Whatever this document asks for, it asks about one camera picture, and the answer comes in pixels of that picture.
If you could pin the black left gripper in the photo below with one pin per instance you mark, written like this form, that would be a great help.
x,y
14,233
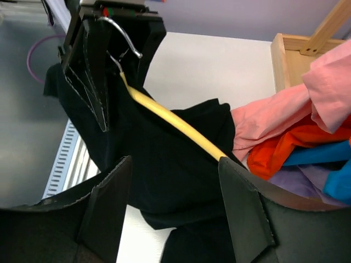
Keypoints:
x,y
98,26

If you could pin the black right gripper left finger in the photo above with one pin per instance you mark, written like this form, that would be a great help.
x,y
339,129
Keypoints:
x,y
81,224

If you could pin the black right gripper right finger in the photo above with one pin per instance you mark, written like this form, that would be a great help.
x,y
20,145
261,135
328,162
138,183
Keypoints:
x,y
270,224

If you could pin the yellow hanger with metal hook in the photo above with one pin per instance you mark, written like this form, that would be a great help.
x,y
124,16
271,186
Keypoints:
x,y
170,117

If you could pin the lavender t shirt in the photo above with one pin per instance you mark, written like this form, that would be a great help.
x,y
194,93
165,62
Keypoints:
x,y
306,181

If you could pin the orange t shirt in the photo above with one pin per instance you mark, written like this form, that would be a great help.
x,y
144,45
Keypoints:
x,y
265,159

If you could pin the blue t shirt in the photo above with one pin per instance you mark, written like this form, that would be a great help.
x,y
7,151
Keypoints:
x,y
335,157

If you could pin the pink t shirt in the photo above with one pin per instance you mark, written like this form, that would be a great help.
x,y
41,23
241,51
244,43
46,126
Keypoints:
x,y
324,95

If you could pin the wooden clothes rack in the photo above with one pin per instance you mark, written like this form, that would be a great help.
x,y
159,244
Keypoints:
x,y
292,55

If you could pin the white slotted cable duct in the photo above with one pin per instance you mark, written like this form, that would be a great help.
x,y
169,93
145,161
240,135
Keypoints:
x,y
61,164

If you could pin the aluminium mounting rail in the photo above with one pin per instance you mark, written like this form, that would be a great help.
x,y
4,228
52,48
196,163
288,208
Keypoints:
x,y
81,167

